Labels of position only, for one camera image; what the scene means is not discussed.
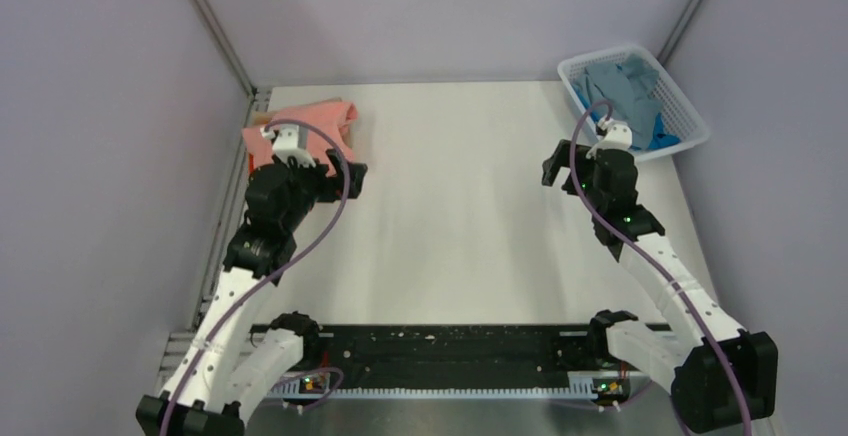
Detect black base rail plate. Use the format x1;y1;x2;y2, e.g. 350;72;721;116
258;323;654;391

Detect white plastic basket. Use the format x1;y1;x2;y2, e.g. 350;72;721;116
557;44;710;162

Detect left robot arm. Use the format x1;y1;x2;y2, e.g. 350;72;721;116
135;150;368;435

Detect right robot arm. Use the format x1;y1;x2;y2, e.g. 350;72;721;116
542;140;778;435

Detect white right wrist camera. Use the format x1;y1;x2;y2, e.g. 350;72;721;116
588;118;633;158

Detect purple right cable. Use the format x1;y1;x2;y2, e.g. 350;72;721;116
569;101;755;436

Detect blue t shirt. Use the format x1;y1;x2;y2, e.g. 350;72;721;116
612;97;681;153

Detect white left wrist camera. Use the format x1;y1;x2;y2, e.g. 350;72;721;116
260;124;316;167

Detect grey t shirt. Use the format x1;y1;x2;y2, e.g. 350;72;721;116
572;55;664;151

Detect purple cable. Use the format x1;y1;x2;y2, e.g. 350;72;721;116
569;101;755;436
158;118;352;436

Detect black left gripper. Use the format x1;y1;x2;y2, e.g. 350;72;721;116
278;147;366;231

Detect aluminium frame post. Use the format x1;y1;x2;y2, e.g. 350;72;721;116
189;0;256;98
657;0;704;65

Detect left aluminium frame post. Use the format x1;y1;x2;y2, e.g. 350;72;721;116
189;0;256;98

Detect pink t shirt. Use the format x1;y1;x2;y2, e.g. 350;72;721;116
242;103;359;173

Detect beige folded t shirt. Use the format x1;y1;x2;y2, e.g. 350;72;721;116
251;97;358;145

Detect right aluminium frame post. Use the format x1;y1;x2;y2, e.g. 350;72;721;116
657;0;704;65

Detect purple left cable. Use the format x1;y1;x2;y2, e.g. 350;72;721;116
158;118;352;436

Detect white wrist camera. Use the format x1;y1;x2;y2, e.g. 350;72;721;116
260;124;316;167
588;118;633;158

